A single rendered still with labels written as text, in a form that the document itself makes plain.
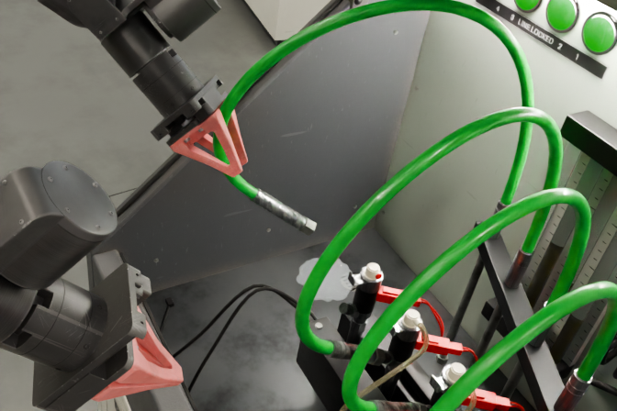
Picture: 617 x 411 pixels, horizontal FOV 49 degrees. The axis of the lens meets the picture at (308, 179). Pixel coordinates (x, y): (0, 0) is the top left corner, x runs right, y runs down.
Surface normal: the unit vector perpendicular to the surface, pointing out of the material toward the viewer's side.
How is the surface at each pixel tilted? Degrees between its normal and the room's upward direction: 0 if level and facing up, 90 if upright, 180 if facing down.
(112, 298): 46
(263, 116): 90
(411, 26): 90
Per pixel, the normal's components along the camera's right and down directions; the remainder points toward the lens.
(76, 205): 0.76, -0.61
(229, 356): 0.14, -0.79
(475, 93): -0.86, 0.21
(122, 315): -0.59, -0.50
